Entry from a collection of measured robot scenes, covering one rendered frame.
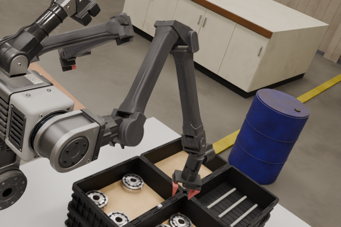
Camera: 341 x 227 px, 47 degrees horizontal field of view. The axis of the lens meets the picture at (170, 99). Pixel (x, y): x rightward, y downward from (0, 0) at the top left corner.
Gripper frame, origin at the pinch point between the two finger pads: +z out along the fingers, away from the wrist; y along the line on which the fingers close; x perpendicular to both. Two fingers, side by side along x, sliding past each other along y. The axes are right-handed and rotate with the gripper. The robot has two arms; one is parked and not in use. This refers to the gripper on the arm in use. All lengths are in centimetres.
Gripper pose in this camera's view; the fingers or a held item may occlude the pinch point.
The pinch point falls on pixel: (181, 195)
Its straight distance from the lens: 157.1
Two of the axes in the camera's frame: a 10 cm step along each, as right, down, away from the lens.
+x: 0.5, 4.6, -8.9
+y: -9.6, -2.3, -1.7
